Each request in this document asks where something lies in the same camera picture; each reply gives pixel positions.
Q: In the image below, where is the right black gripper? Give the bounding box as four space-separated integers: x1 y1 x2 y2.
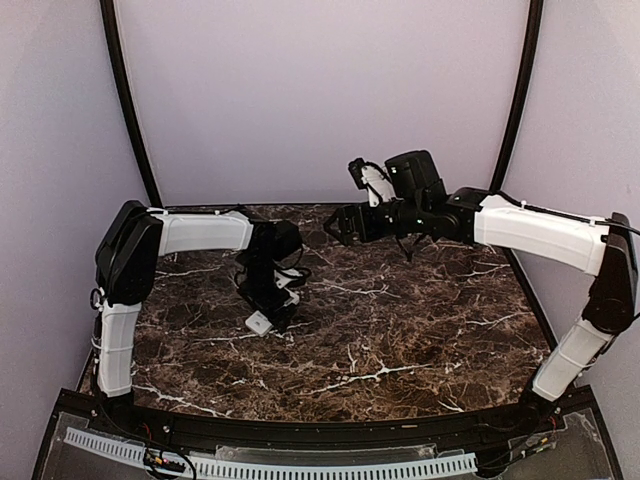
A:
324 197 427 245

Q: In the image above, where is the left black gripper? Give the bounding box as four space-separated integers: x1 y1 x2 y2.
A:
237 250 297 332

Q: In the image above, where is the white remote control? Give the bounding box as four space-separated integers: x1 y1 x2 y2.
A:
245 310 273 337

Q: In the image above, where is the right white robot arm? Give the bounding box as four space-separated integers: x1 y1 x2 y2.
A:
324 150 639 434

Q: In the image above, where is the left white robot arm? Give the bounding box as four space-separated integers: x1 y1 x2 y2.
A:
91 200 309 436

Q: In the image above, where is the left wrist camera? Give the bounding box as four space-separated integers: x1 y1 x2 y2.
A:
274 267 311 289

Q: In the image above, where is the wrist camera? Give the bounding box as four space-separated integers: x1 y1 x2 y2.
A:
274 267 311 289
348 158 395 207

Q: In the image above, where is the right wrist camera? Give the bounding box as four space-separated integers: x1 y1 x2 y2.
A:
348 158 395 207

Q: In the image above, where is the white slotted cable duct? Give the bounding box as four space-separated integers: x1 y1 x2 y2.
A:
63 427 477 479

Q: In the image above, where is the black front rail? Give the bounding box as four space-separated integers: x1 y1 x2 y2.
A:
54 387 596 454

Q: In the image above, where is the right black frame post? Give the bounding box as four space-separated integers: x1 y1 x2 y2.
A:
489 0 544 193

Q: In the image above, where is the black frame post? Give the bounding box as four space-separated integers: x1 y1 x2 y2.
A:
99 0 163 207
489 0 544 193

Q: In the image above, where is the left black frame post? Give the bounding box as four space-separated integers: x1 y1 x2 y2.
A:
99 0 163 207

